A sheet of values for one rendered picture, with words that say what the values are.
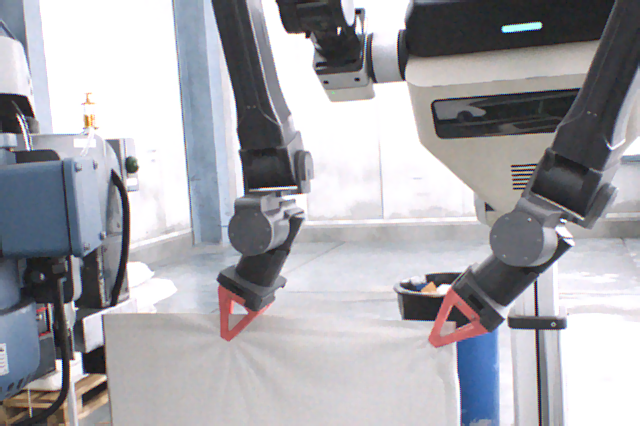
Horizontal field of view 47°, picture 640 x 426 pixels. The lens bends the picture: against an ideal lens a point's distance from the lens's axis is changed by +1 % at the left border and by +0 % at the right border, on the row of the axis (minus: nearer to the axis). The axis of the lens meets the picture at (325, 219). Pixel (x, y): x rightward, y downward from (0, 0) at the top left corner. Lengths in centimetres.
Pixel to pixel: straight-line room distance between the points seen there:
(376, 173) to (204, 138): 230
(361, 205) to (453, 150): 797
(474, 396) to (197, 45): 735
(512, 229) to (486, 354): 243
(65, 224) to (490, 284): 46
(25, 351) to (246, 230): 28
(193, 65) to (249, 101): 891
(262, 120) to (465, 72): 44
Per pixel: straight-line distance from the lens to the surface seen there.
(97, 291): 120
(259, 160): 93
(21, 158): 83
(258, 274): 95
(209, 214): 976
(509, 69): 122
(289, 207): 93
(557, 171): 84
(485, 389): 324
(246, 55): 88
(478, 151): 129
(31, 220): 71
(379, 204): 919
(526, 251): 77
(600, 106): 80
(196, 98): 977
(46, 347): 109
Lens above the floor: 131
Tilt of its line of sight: 6 degrees down
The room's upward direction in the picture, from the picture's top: 4 degrees counter-clockwise
